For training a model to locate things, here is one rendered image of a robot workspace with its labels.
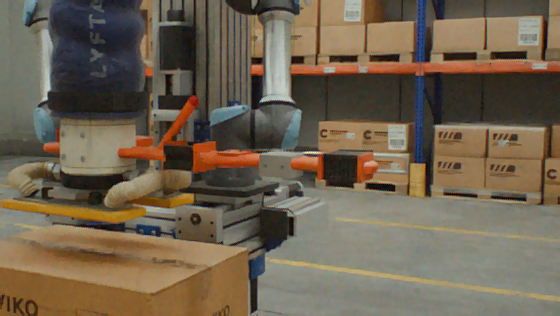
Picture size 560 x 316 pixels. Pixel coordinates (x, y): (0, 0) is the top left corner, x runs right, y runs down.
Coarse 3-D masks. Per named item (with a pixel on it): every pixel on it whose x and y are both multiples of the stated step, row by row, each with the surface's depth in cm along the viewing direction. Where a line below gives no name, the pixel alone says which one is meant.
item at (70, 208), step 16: (96, 192) 147; (16, 208) 152; (32, 208) 150; (48, 208) 147; (64, 208) 145; (80, 208) 144; (96, 208) 142; (112, 208) 142; (128, 208) 144; (144, 208) 146
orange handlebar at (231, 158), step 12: (48, 144) 162; (144, 144) 178; (120, 156) 151; (132, 156) 149; (144, 156) 147; (156, 156) 146; (204, 156) 140; (216, 156) 138; (228, 156) 137; (240, 156) 136; (252, 156) 135; (300, 168) 129; (312, 168) 128; (372, 168) 123
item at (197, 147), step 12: (168, 144) 143; (180, 144) 148; (192, 144) 149; (204, 144) 142; (168, 156) 143; (180, 156) 141; (192, 156) 140; (168, 168) 142; (180, 168) 141; (204, 168) 143
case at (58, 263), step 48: (0, 240) 171; (48, 240) 171; (96, 240) 171; (144, 240) 171; (0, 288) 147; (48, 288) 141; (96, 288) 135; (144, 288) 130; (192, 288) 140; (240, 288) 160
